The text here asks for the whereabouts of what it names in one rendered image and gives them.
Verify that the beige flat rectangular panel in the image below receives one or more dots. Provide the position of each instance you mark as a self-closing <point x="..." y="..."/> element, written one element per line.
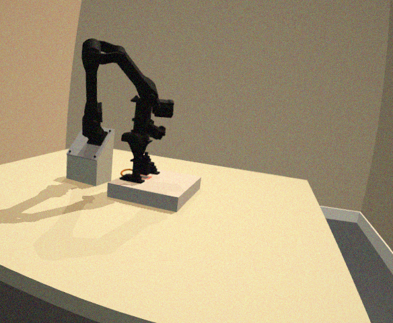
<point x="161" y="189"/>

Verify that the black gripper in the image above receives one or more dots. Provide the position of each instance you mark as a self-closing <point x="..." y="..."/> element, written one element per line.
<point x="137" y="140"/>

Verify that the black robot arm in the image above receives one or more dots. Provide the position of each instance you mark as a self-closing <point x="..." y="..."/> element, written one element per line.
<point x="92" y="57"/>

